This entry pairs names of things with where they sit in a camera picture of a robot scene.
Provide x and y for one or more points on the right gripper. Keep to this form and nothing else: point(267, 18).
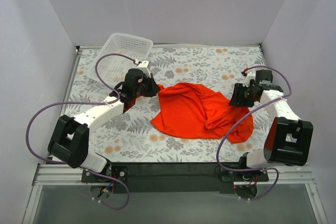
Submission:
point(239, 94)

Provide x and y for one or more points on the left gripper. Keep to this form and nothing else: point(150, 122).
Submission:
point(150, 86)

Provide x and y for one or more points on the orange t shirt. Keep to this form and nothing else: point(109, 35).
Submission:
point(194, 111)

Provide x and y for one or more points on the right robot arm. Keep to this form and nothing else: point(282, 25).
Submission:
point(289, 138)

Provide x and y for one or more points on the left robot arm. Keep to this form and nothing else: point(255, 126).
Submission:
point(70, 139)

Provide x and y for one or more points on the floral patterned table mat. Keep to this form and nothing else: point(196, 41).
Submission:
point(131, 137)

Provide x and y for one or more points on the white plastic basket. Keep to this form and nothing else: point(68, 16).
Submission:
point(114, 59)

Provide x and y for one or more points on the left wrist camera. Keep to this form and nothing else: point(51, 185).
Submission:
point(143, 66)

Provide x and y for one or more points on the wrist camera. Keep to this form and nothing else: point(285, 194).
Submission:
point(250, 77)
point(143, 66)

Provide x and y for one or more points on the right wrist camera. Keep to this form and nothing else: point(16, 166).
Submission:
point(250, 77)

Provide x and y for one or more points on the aluminium table frame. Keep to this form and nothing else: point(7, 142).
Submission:
point(61, 194)

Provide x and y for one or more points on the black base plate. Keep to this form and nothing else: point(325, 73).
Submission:
point(177, 177)

